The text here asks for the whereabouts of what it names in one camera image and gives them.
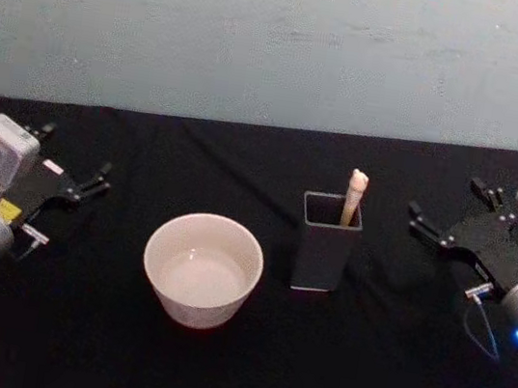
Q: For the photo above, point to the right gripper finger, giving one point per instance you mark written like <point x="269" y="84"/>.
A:
<point x="429" y="227"/>
<point x="488" y="194"/>

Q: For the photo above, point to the pale wooden utensil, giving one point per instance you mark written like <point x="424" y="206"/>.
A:
<point x="353" y="198"/>

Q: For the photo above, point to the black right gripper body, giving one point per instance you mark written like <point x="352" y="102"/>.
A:
<point x="490" y="248"/>

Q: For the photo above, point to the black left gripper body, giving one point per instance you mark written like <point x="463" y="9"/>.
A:
<point x="40" y="188"/>

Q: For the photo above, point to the black table cloth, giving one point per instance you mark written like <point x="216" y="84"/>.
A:
<point x="232" y="375"/>

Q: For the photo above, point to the plain pale wall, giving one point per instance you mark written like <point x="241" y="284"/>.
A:
<point x="282" y="41"/>

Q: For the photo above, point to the dark grey square holder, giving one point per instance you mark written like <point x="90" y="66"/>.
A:
<point x="320" y="257"/>

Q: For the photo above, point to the white ceramic bowl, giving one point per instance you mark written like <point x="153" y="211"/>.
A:
<point x="200" y="273"/>

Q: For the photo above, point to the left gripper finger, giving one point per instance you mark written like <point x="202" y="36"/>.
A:
<point x="92" y="184"/>
<point x="43" y="129"/>

